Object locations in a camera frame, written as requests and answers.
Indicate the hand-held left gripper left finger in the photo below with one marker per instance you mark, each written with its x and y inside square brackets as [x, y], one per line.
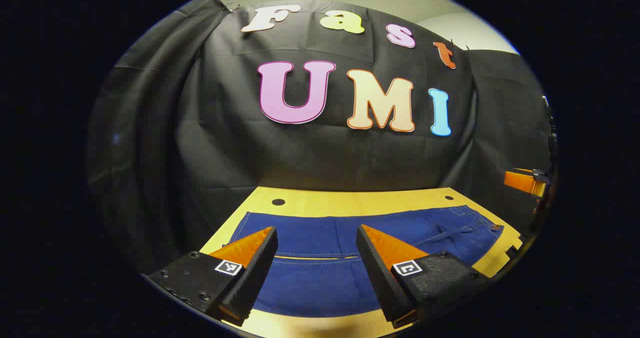
[257, 268]

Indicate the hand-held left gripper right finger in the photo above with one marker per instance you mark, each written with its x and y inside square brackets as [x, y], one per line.
[377, 273]

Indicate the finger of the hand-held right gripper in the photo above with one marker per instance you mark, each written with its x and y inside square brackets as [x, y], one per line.
[520, 180]

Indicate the blue denim jeans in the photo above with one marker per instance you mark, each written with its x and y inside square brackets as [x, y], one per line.
[320, 238]

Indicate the black backdrop cloth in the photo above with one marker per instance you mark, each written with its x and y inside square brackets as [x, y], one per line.
[200, 127]

